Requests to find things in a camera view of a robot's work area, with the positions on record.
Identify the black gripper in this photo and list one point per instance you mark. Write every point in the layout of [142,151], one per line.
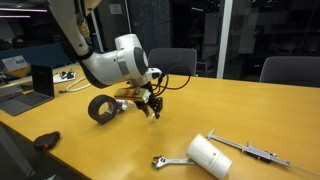
[146,96]

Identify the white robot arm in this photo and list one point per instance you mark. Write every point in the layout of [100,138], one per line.
[103,66]

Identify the white paper cup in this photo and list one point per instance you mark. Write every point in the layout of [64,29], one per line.
[208,156]

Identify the shiny silver wrapper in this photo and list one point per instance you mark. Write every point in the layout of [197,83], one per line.
[126,104]

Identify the silver adjustable wrench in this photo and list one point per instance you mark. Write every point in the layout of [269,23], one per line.
[159,162]

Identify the wide grey office chair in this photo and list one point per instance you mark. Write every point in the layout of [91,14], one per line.
[290,71]
[180,61]

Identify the black tape roll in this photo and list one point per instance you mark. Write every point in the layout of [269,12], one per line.
[95,107]

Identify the white window pillar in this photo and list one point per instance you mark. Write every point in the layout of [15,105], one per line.
[225,40]

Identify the black pouch with orange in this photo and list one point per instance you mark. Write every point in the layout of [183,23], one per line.
[46,140]

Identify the metal vernier caliper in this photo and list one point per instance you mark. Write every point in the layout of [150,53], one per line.
[256,152]

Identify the dark grey laptop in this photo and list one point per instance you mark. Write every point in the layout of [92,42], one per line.
[42,80]

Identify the blue partition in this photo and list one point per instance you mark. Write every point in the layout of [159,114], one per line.
[40,55]

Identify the yellow triangular sign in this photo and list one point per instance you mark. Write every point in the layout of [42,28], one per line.
[20,72]

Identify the white paper sign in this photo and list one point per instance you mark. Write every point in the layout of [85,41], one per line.
[15,62]

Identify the white wall notice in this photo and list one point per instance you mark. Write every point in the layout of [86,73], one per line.
[115,9]

